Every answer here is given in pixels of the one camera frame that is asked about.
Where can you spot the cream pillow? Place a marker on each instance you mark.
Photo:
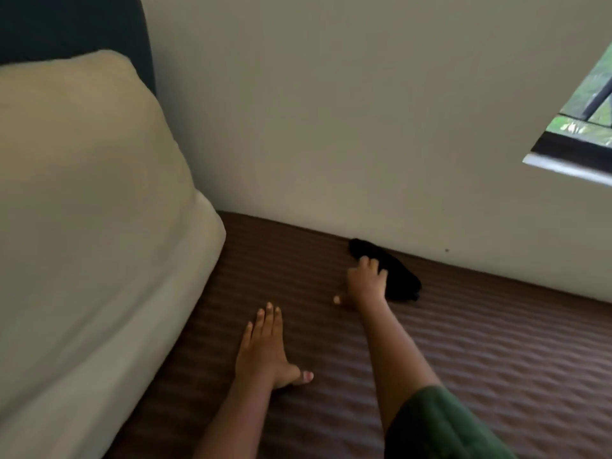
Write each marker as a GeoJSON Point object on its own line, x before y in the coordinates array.
{"type": "Point", "coordinates": [86, 210]}

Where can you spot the green sleeve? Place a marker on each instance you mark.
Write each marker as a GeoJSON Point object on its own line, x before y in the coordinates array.
{"type": "Point", "coordinates": [444, 425]}

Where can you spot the black framed window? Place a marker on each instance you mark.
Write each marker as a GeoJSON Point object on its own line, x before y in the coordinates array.
{"type": "Point", "coordinates": [585, 114]}

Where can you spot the person's left hand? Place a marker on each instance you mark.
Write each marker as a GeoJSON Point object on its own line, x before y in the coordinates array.
{"type": "Point", "coordinates": [263, 353]}

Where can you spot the white pillow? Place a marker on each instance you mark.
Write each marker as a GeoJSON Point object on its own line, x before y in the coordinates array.
{"type": "Point", "coordinates": [143, 329]}

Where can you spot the person's right hand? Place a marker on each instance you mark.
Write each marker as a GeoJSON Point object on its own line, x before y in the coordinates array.
{"type": "Point", "coordinates": [363, 286]}

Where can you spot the dark teal headboard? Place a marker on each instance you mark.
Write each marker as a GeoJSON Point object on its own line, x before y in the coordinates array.
{"type": "Point", "coordinates": [71, 23]}

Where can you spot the person's left little finger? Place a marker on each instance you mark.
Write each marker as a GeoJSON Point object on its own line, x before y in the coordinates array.
{"type": "Point", "coordinates": [246, 333]}

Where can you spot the person's right thumb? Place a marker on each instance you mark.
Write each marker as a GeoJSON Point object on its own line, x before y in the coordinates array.
{"type": "Point", "coordinates": [340, 299]}

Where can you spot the brown quilted bedspread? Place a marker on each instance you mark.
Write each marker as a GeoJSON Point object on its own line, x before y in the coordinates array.
{"type": "Point", "coordinates": [478, 358]}

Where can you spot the white window sill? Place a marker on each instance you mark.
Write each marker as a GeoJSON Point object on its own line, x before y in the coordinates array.
{"type": "Point", "coordinates": [569, 168]}

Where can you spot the black cloth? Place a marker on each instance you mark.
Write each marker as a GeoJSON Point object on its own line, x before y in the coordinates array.
{"type": "Point", "coordinates": [399, 279]}

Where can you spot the person's left thumb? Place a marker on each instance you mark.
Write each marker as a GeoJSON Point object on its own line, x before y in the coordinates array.
{"type": "Point", "coordinates": [299, 375]}

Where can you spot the person's right forearm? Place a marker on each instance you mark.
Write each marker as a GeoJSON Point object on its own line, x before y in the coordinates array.
{"type": "Point", "coordinates": [394, 351]}

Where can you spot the person's left forearm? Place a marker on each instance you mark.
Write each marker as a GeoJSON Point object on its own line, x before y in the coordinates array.
{"type": "Point", "coordinates": [234, 420]}

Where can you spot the person's left middle finger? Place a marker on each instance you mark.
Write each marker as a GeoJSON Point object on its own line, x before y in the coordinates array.
{"type": "Point", "coordinates": [268, 317]}

